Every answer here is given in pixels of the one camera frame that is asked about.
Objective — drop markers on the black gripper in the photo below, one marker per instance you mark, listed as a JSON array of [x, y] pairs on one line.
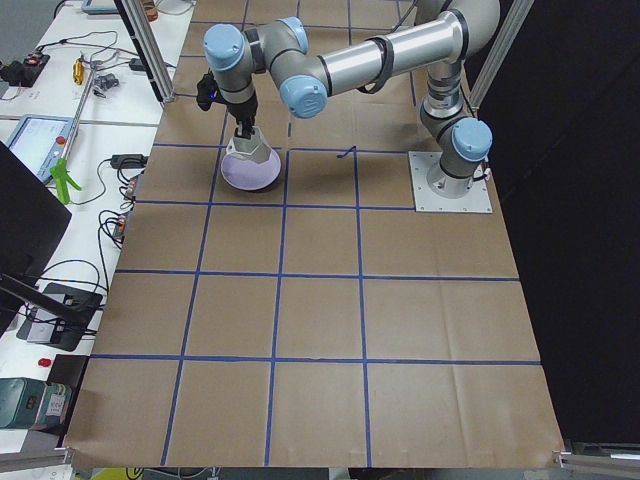
[[242, 108]]

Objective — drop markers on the white faceted cup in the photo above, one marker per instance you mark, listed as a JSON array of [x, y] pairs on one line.
[[253, 148]]

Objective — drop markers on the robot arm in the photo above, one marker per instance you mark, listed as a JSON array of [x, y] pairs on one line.
[[445, 33]]

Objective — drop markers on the lavender plate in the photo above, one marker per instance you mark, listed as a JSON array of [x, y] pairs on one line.
[[245, 174]]

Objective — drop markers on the black power adapter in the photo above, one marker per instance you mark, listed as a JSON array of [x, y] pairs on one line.
[[128, 161]]

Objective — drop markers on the yellow hand tool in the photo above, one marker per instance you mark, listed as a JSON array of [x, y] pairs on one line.
[[78, 71]]

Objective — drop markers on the green grabber tool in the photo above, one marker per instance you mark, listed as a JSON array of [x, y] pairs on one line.
[[59, 171]]

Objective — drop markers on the teach pendant tablet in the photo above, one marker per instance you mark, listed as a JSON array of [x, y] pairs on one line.
[[38, 141]]

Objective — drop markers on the aluminium frame post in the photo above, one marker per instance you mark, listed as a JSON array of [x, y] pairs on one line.
[[138, 27]]

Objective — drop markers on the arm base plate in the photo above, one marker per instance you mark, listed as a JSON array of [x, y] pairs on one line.
[[436, 192]]

